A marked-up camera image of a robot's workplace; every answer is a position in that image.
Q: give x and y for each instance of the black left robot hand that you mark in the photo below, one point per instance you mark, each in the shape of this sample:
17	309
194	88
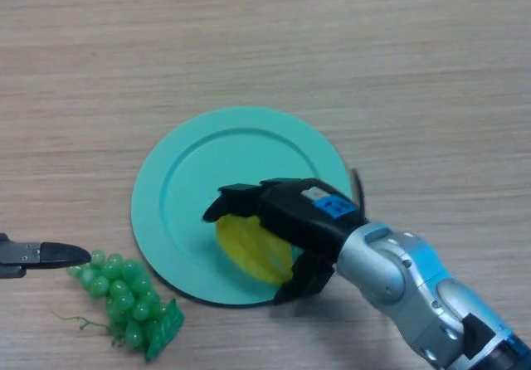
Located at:
54	254

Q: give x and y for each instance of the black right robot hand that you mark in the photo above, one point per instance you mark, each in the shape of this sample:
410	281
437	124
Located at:
298	212

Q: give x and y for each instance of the yellow starfruit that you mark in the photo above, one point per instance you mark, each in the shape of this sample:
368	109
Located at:
253	249

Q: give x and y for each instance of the green round plate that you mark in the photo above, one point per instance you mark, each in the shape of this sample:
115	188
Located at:
186	220

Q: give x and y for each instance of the green grape bunch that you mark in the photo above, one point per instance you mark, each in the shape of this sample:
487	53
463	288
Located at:
124	299

